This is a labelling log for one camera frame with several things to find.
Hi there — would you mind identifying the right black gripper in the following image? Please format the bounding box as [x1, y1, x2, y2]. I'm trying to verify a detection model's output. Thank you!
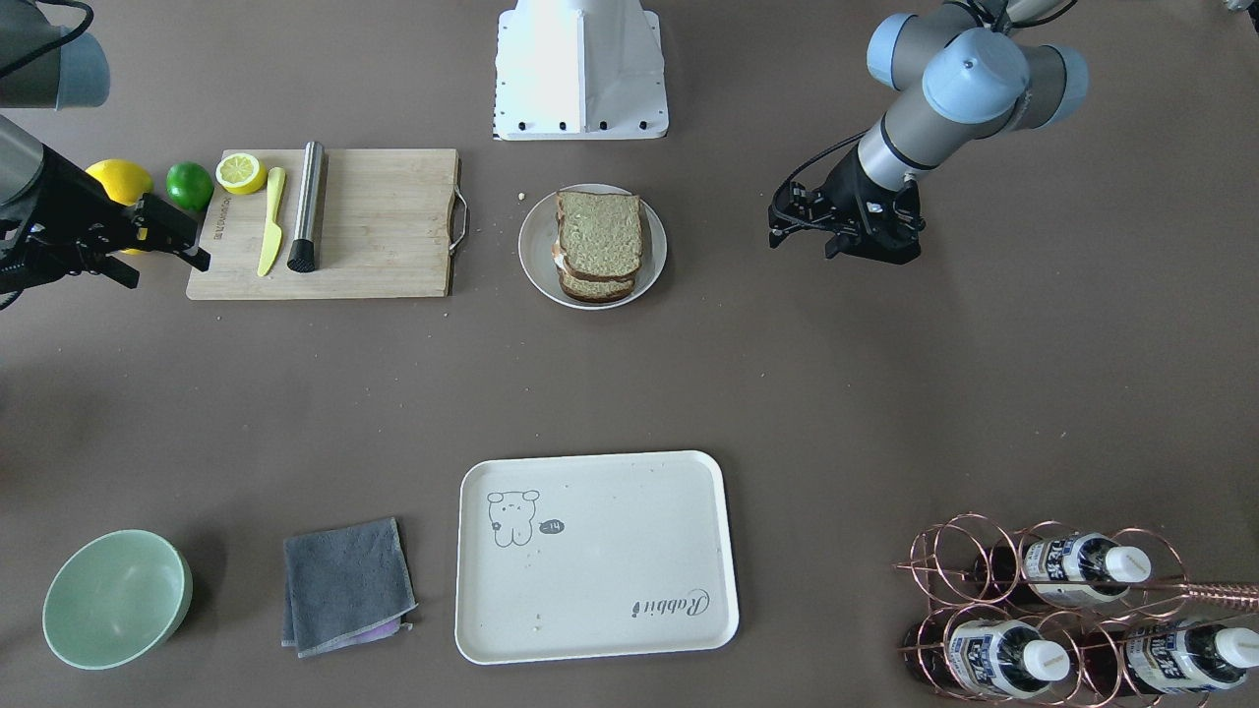
[1, 147, 212, 295]

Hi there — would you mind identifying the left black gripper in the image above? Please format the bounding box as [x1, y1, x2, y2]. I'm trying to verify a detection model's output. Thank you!
[768, 147, 927, 265]

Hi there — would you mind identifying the bread slice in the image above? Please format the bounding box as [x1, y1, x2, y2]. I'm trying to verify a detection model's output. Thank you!
[556, 190, 646, 281]
[558, 270, 635, 304]

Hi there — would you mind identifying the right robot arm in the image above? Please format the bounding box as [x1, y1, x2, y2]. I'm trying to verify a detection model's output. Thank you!
[1, 1, 212, 306]

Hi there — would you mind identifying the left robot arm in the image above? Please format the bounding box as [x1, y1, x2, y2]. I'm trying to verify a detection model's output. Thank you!
[767, 1, 1090, 265]

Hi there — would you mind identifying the cream rabbit tray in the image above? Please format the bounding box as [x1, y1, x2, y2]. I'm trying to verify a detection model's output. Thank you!
[453, 448, 742, 665]

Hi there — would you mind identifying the lower whole lemon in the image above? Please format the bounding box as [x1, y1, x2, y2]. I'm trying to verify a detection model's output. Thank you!
[113, 226, 154, 254]

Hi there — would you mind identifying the whole lemon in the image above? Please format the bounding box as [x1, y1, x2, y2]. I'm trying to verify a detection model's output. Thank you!
[86, 157, 154, 207]
[113, 226, 154, 254]

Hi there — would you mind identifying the green lime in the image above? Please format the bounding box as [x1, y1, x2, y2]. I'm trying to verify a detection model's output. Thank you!
[165, 161, 215, 213]

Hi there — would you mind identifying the upper whole lemon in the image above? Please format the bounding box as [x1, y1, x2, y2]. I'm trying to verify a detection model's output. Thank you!
[86, 157, 154, 207]

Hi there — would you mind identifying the half lemon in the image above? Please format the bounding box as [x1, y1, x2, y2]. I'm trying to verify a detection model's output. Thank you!
[214, 151, 269, 197]

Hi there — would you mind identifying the yellow plastic knife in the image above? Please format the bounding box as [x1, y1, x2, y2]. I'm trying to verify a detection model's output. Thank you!
[256, 166, 286, 277]

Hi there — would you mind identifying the steel muddler black tip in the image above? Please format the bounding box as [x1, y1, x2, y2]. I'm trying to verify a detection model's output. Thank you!
[286, 141, 327, 273]

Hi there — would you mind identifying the bamboo cutting board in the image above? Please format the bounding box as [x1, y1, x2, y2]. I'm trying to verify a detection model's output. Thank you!
[186, 147, 463, 301]

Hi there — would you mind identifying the white round plate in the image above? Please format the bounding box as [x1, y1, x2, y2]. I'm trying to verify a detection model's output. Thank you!
[517, 191, 669, 311]

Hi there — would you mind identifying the mint green bowl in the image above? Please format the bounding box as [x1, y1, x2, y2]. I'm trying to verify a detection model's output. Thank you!
[42, 529, 194, 671]

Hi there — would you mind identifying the grey folded cloth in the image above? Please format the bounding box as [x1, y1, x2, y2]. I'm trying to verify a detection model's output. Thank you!
[279, 518, 418, 658]

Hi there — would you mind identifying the tea bottle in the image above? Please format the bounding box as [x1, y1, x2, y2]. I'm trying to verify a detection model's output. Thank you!
[964, 532, 1153, 614]
[1078, 621, 1258, 695]
[900, 616, 1073, 700]

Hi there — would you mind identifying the front tea bottle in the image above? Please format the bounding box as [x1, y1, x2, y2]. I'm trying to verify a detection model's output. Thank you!
[900, 616, 1073, 700]

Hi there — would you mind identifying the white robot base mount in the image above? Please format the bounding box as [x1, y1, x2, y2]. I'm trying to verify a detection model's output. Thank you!
[492, 1, 670, 141]

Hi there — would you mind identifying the copper wire bottle rack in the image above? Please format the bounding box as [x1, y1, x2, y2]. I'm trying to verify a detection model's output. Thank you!
[901, 511, 1256, 707]

